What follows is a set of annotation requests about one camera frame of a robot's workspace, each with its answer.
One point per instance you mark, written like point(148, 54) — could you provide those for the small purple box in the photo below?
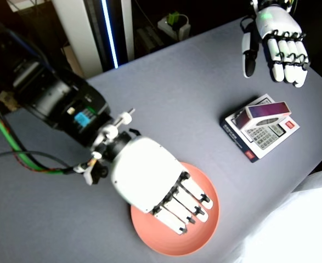
point(267, 109)

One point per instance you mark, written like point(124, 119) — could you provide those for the pink round plate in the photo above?
point(160, 238)

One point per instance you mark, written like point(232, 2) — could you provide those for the white calculator box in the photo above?
point(270, 137)

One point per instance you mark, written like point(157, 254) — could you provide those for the white power strip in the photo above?
point(181, 28)

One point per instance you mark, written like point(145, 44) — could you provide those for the white column with blue light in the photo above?
point(78, 33)

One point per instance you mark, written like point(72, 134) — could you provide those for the white backdrop sheet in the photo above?
point(298, 224)

